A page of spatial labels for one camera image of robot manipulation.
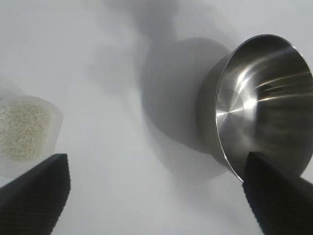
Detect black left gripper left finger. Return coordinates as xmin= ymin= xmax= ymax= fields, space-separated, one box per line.
xmin=0 ymin=153 xmax=72 ymax=235

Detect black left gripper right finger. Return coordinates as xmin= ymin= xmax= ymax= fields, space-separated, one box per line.
xmin=241 ymin=151 xmax=313 ymax=235

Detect white rice grains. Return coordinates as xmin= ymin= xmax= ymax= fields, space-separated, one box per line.
xmin=0 ymin=101 xmax=53 ymax=162

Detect translucent plastic measuring cup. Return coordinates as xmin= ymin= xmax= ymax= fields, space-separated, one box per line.
xmin=0 ymin=95 xmax=65 ymax=179

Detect stainless steel bowl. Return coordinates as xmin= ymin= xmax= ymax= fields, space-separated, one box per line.
xmin=195 ymin=34 xmax=313 ymax=183

